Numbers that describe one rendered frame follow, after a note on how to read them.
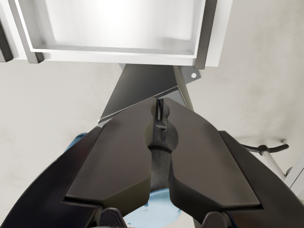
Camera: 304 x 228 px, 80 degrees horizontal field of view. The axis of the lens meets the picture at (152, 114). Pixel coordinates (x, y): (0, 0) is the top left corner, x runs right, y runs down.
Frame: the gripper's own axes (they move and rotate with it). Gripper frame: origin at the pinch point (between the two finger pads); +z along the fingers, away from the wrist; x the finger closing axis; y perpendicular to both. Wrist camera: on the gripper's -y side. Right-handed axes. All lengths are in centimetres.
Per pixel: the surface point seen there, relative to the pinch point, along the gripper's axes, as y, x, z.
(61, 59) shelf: 3.8, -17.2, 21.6
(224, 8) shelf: -4.8, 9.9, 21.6
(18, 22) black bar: -2.1, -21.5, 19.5
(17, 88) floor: 53, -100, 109
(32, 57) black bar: 3.1, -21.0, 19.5
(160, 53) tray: 1.5, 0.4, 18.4
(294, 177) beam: 81, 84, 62
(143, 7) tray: -4.7, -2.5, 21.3
